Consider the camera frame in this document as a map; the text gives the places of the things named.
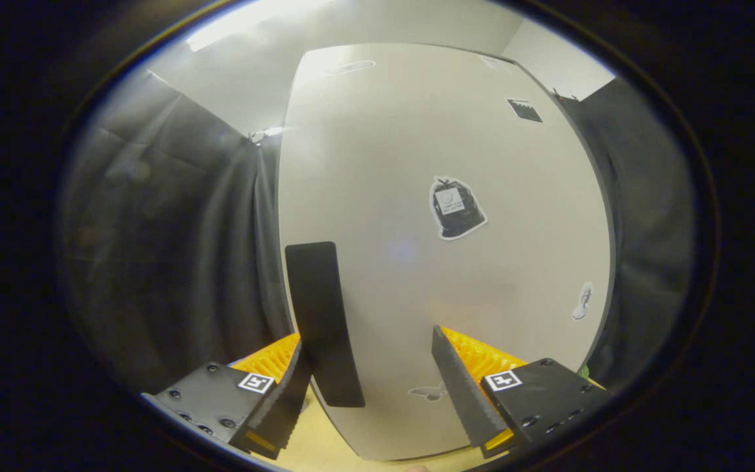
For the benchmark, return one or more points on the red green packet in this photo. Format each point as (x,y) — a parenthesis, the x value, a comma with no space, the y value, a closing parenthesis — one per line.
(584,372)

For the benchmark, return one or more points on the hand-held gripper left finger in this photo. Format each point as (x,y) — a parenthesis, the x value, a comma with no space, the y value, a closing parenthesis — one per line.
(282,406)

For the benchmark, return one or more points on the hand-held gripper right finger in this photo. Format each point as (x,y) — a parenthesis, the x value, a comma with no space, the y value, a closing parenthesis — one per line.
(466,393)

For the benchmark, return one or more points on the black backdrop cloth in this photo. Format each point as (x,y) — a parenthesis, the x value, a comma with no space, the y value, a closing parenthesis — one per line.
(168,249)
(646,216)

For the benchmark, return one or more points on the white shoe cabinet door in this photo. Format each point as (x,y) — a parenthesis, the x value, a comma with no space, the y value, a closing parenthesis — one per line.
(417,131)

